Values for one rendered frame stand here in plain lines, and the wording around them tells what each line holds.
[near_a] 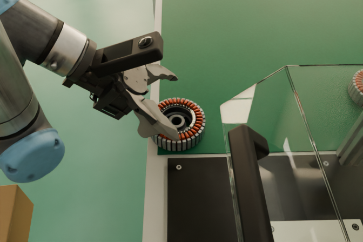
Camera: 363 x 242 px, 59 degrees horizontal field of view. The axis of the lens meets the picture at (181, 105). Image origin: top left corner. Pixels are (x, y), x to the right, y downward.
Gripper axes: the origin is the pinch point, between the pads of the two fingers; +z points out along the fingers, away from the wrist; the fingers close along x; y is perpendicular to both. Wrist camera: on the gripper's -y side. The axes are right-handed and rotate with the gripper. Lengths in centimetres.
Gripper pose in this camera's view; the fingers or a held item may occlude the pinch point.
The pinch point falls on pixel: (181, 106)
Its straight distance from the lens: 58.9
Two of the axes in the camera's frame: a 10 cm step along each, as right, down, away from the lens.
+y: -6.7, 5.0, 5.5
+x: 0.3, 7.5, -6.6
